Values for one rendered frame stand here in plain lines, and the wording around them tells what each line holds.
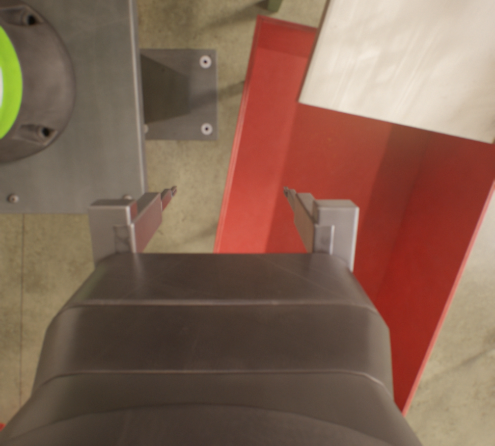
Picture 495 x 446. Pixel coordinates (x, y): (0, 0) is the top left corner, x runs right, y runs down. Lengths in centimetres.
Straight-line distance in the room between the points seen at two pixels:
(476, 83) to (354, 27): 16
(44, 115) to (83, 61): 6
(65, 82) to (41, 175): 10
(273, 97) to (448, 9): 38
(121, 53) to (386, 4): 26
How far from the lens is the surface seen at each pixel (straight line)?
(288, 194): 15
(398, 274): 82
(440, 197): 73
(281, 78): 72
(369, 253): 83
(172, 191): 15
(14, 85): 31
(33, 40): 35
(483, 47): 46
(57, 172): 39
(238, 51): 127
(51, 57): 35
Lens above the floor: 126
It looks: 75 degrees down
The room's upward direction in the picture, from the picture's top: 175 degrees clockwise
